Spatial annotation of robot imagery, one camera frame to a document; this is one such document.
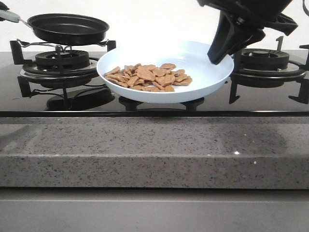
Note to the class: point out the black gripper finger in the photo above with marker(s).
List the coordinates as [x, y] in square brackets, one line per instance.
[226, 21]
[246, 41]

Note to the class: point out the right burner black pan support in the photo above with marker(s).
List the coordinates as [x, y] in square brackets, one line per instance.
[267, 68]

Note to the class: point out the grey cabinet front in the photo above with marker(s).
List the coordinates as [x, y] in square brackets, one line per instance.
[148, 210]

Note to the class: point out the black frying pan green handle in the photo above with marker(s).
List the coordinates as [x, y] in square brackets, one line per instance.
[63, 29]

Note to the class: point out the light blue plate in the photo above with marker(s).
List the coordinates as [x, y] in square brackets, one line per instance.
[188, 55]

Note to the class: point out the burner black pan support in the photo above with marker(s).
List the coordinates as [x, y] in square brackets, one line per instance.
[267, 68]
[53, 72]

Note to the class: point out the brown meat pieces pile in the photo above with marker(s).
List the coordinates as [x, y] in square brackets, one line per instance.
[149, 77]

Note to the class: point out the black glass gas cooktop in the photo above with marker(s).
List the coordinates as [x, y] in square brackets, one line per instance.
[102, 102]

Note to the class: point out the left burner black pan support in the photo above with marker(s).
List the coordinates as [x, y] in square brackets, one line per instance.
[53, 72]

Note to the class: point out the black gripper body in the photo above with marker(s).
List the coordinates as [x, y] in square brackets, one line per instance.
[261, 13]

